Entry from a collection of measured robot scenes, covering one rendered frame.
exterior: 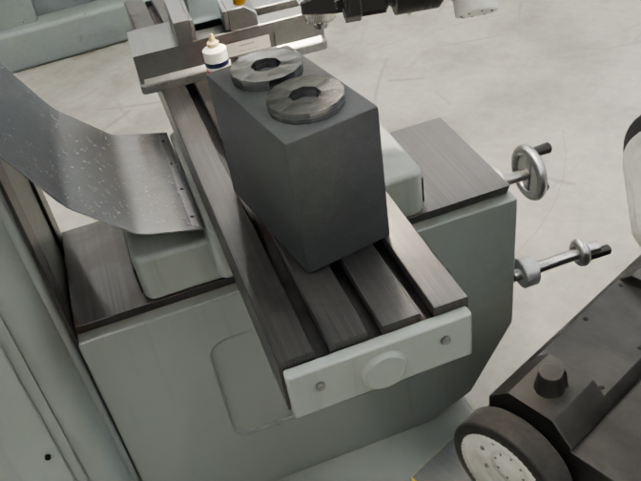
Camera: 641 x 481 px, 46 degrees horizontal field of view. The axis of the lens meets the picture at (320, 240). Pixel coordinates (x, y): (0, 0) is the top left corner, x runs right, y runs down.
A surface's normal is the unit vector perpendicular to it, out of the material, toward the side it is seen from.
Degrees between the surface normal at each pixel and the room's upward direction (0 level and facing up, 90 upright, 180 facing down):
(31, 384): 89
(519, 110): 0
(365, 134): 90
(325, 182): 90
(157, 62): 90
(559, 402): 0
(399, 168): 0
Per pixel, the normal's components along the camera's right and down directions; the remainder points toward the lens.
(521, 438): 0.00, -0.65
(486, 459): -0.73, 0.50
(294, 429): 0.33, 0.56
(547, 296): -0.13, -0.77
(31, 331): 0.71, 0.35
